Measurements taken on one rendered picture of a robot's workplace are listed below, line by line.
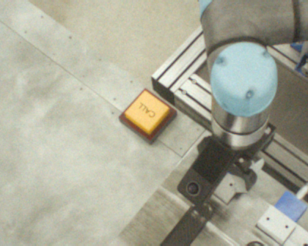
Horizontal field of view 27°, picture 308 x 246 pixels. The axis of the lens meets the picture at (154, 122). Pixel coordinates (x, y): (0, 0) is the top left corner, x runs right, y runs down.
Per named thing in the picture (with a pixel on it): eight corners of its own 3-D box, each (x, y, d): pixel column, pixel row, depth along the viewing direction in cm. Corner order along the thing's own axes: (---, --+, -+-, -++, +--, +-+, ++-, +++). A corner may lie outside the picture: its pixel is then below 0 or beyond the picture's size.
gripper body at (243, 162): (274, 143, 98) (283, 111, 87) (240, 185, 96) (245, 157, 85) (234, 116, 100) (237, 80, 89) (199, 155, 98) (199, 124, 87)
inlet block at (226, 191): (248, 135, 112) (251, 122, 108) (272, 151, 111) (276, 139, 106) (202, 190, 109) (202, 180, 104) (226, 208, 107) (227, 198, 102)
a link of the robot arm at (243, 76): (273, 29, 74) (286, 94, 71) (264, 73, 85) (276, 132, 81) (205, 37, 75) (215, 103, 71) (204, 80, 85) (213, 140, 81)
